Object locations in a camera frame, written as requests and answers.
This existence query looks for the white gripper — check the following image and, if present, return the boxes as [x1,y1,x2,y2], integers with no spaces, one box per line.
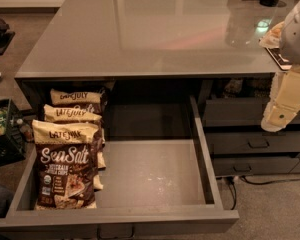
[261,65,300,132]

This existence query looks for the brown chip bag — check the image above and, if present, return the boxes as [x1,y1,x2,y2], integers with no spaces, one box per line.
[50,89,107,115]
[32,120,100,210]
[44,105,102,123]

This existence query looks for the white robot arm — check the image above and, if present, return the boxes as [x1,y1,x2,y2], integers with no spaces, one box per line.
[260,0,300,132]

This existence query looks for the upper right drawer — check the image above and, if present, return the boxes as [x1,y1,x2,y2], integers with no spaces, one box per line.
[203,97,300,128]

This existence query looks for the closed middle right drawer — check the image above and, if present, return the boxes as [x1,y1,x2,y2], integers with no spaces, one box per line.
[206,131,300,155]

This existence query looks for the closed drawer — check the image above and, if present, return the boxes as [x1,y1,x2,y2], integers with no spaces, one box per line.
[206,131,300,155]
[212,157,300,176]

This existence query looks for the closed lower right drawer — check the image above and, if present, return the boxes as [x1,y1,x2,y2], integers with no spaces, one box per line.
[212,157,300,176]

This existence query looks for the open grey top drawer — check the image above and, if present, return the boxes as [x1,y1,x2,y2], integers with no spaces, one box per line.
[0,97,239,240]

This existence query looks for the grey cabinet with counter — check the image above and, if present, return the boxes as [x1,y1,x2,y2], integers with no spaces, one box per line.
[14,0,300,178]

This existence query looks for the black white marker tag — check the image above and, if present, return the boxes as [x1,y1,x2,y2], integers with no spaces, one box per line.
[266,48,292,71]

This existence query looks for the black plastic crate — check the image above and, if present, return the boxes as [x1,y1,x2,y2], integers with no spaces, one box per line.
[0,99,25,166]

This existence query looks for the black floor cable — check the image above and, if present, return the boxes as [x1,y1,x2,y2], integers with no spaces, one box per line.
[223,173,300,211]

